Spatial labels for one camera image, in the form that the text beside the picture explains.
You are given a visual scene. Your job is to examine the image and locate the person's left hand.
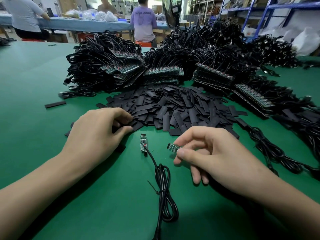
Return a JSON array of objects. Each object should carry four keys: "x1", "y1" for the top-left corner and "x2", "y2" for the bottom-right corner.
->
[{"x1": 61, "y1": 107, "x2": 134, "y2": 178}]

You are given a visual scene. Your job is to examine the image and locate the single black flat sleeve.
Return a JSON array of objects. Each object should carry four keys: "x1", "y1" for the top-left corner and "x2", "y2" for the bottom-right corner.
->
[{"x1": 44, "y1": 101, "x2": 67, "y2": 109}]

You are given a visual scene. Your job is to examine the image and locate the white plastic bag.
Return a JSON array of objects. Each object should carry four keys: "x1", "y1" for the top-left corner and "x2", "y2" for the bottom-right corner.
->
[{"x1": 291, "y1": 27, "x2": 320, "y2": 57}]

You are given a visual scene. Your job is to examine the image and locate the person's right forearm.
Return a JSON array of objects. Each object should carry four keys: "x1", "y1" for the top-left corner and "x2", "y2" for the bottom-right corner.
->
[{"x1": 240, "y1": 170, "x2": 320, "y2": 240}]

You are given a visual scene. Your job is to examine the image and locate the brown cardboard box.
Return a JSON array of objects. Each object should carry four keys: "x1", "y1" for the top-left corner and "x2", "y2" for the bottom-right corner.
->
[{"x1": 47, "y1": 32, "x2": 69, "y2": 44}]

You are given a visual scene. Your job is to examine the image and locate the person's right hand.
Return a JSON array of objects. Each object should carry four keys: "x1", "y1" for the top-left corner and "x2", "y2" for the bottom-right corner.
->
[{"x1": 173, "y1": 126, "x2": 273, "y2": 198}]

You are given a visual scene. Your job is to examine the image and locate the person's left forearm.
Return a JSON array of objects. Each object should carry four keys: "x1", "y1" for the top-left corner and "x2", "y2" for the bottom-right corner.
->
[{"x1": 0, "y1": 150, "x2": 83, "y2": 240}]

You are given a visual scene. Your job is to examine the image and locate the red plastic crate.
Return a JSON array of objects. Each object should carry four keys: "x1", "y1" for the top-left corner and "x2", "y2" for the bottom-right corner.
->
[{"x1": 77, "y1": 32, "x2": 96, "y2": 43}]

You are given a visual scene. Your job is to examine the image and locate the pile of black sleeves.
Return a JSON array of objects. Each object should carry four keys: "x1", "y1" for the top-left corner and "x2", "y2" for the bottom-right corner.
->
[{"x1": 64, "y1": 84, "x2": 248, "y2": 140}]

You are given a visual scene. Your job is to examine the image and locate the black cable with circuit board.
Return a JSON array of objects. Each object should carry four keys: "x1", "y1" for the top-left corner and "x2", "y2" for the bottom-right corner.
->
[{"x1": 140, "y1": 133, "x2": 179, "y2": 240}]

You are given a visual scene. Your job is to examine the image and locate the group of clear filled bags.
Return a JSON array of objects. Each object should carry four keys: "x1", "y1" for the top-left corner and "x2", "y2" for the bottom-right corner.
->
[{"x1": 64, "y1": 8, "x2": 119, "y2": 23}]

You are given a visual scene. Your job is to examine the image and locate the blue metal shelf rack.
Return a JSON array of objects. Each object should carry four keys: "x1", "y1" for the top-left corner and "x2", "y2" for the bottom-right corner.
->
[{"x1": 219, "y1": 0, "x2": 320, "y2": 41}]

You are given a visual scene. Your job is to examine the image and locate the blue covered work table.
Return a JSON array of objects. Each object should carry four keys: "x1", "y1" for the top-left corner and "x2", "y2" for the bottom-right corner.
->
[{"x1": 0, "y1": 13, "x2": 171, "y2": 33}]

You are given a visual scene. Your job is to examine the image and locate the heap of black wired boards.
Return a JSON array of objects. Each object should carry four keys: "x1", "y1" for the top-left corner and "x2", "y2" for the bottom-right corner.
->
[
  {"x1": 143, "y1": 18, "x2": 320, "y2": 138},
  {"x1": 58, "y1": 30, "x2": 150, "y2": 99}
]

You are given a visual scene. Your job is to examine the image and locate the black standing fan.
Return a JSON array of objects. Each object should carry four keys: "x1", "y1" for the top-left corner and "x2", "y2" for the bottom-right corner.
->
[{"x1": 162, "y1": 0, "x2": 183, "y2": 29}]

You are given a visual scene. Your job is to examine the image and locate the coiled black cable bundle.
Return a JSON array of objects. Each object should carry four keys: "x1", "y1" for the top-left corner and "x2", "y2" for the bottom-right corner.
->
[{"x1": 236, "y1": 117, "x2": 320, "y2": 178}]

